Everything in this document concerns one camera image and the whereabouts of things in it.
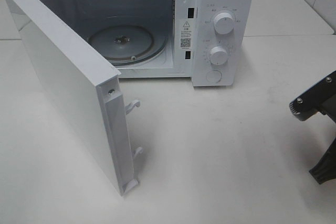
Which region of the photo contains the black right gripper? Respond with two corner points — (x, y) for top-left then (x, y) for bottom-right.
(309, 95), (336, 185)

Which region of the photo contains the round white door button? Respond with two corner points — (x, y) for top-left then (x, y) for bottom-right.
(206, 70), (222, 83)

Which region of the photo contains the white timer knob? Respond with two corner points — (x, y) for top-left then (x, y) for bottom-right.
(208, 46), (229, 66)

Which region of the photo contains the white microwave door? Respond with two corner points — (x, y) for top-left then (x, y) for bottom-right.
(5, 0), (142, 195)

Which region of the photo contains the upper white power knob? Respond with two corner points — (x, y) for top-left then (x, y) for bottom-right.
(213, 11), (235, 35)

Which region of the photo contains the white warning label sticker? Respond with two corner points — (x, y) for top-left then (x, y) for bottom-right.
(177, 18), (194, 50)

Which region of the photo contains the glass microwave turntable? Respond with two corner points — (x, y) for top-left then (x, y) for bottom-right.
(88, 25), (168, 66)

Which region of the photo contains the white microwave oven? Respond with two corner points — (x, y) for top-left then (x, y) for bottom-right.
(40, 0), (251, 87)

